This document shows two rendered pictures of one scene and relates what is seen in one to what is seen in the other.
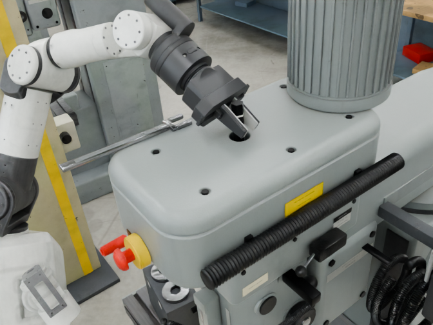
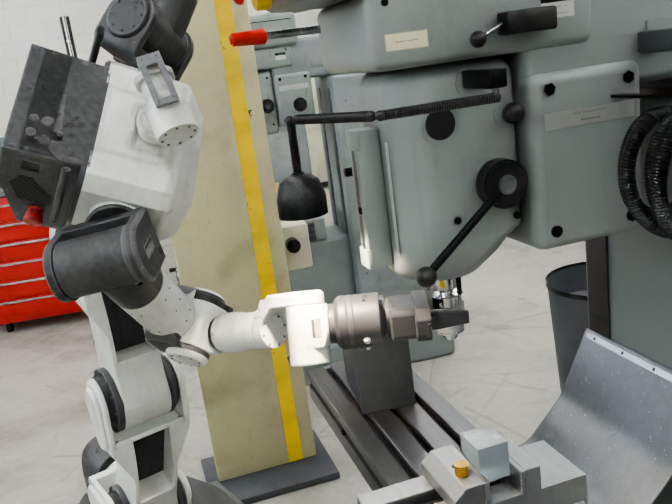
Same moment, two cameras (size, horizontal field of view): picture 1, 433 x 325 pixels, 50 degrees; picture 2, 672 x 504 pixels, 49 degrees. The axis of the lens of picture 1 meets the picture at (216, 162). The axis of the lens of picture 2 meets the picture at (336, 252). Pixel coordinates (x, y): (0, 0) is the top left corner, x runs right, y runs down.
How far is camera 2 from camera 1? 0.82 m
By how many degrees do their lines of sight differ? 26
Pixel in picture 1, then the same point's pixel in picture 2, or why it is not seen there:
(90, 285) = (294, 475)
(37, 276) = (152, 57)
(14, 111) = not seen: outside the picture
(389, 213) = (650, 33)
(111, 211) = not seen: hidden behind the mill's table
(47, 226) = (246, 358)
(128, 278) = (353, 476)
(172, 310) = not seen: hidden behind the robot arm
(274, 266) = (438, 26)
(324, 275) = (538, 112)
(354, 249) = (595, 91)
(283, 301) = (471, 140)
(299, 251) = (482, 23)
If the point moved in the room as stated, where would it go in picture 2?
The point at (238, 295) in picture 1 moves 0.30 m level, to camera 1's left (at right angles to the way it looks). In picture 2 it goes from (378, 43) to (170, 71)
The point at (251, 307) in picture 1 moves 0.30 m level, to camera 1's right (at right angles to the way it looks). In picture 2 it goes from (414, 122) to (651, 98)
